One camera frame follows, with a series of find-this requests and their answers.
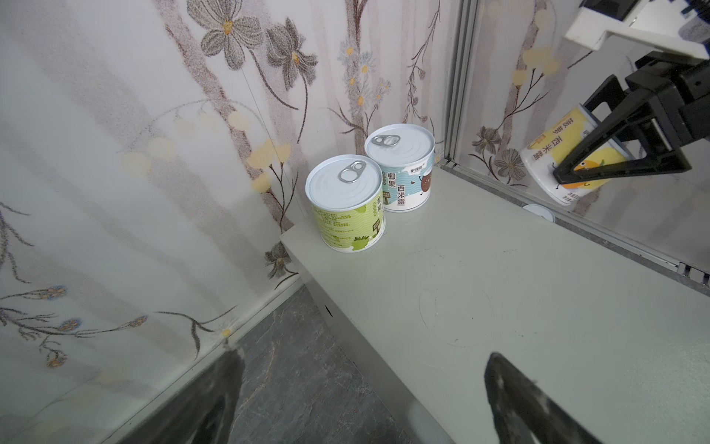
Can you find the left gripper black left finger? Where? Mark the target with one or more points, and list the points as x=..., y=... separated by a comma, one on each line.
x=203, y=412

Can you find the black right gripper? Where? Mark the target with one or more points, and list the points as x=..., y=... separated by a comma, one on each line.
x=665, y=108

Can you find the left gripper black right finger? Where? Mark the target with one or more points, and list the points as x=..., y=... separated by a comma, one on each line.
x=522, y=413

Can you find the teal brown label can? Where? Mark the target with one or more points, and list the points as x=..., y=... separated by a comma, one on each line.
x=406, y=156

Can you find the green label can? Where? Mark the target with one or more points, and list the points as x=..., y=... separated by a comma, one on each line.
x=346, y=195

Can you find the grey metal counter cabinet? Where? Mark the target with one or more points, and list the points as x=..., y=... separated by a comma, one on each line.
x=621, y=348

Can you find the red label can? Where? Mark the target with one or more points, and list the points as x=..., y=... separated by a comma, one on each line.
x=541, y=211

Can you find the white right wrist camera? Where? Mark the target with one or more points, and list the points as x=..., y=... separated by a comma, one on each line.
x=674, y=27

